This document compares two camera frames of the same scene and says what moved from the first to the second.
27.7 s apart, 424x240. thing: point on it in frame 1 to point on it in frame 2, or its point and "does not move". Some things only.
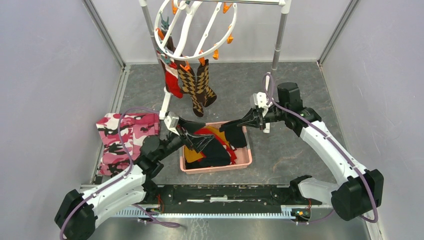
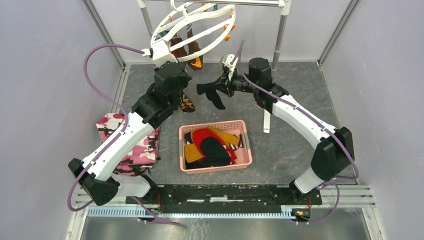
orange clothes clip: (201, 59) to (227, 37)
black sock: (234, 134) to (210, 88)
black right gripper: (248, 117) to (222, 87)
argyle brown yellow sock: (188, 79) to (187, 105)
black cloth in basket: (215, 153) does not move
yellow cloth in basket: (191, 155) does not move
